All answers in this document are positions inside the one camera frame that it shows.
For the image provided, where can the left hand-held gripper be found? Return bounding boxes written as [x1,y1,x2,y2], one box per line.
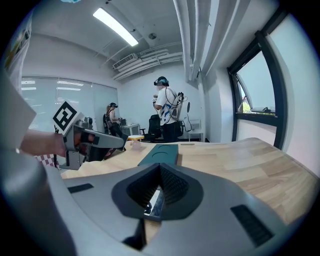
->
[52,99,126,171]

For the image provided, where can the dark teal rectangular box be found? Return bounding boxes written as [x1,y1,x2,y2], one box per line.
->
[137,143,180,223]

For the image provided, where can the person's left hand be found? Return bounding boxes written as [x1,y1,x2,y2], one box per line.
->
[74,132,95,146]

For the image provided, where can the red checkered cloth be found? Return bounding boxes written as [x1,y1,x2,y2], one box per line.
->
[33,153,61,171]

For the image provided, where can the black office chair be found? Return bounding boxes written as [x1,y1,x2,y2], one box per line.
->
[139,114,163,143]

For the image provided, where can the small white desk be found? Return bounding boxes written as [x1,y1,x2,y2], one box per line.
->
[119,123,141,138]

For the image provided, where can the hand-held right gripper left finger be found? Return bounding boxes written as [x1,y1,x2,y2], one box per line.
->
[62,162,161,256]

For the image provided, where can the person's white shirt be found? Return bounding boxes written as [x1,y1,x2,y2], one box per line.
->
[0,9,77,256]

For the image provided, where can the long ceiling light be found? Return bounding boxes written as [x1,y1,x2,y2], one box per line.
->
[92,7,139,47]

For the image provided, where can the person's left forearm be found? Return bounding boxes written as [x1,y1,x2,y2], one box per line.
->
[21,129,67,158]

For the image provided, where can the pale pink stand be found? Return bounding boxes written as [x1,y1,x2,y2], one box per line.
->
[129,139,147,151]

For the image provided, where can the white air conditioner vent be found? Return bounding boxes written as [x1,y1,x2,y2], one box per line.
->
[112,52,139,70]

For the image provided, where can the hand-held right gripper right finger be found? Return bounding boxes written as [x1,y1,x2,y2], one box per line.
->
[154,162,288,256]

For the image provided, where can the white ceiling pipes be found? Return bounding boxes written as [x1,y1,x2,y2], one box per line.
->
[113,48,184,81]

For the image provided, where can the black window frame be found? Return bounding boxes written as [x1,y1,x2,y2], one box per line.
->
[226,29,289,151]

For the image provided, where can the white stool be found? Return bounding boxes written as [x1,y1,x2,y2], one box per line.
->
[187,119,204,142]

